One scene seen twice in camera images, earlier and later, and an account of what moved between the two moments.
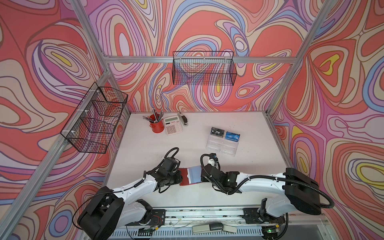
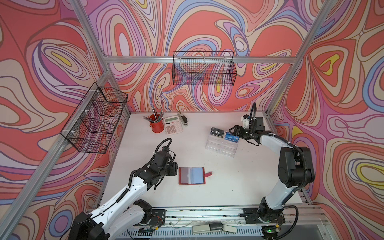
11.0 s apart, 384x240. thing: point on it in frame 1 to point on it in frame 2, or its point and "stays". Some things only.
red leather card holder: x=190 y=175 stays
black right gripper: x=204 y=179 to x=237 y=128
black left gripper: x=177 y=182 to x=174 y=168
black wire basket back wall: x=204 y=68 stays
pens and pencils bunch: x=156 y=119 stays
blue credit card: x=232 y=136 stays
